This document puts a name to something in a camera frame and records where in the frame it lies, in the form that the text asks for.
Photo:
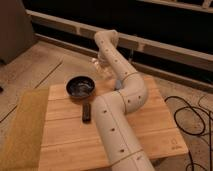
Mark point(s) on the blue rectangular block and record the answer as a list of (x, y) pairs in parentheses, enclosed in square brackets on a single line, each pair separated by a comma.
[(117, 85)]

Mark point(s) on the white shelf rail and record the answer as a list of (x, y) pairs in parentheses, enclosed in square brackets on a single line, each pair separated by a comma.
[(165, 51)]

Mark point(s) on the dark ceramic bowl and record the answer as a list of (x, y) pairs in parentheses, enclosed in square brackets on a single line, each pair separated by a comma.
[(80, 87)]

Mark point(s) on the yellow-green cloth mat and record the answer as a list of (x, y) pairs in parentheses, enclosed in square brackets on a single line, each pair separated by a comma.
[(21, 148)]

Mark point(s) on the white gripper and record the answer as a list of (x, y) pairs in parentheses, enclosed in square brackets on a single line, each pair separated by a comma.
[(104, 65)]

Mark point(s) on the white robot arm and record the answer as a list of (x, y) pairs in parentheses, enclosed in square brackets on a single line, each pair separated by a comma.
[(123, 106)]

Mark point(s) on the grey cabinet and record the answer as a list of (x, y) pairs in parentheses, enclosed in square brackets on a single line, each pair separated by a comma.
[(16, 31)]

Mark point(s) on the black rectangular remote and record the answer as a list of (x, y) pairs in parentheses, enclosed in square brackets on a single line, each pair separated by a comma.
[(86, 113)]

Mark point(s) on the wooden board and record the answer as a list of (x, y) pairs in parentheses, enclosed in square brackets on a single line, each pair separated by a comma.
[(68, 144)]

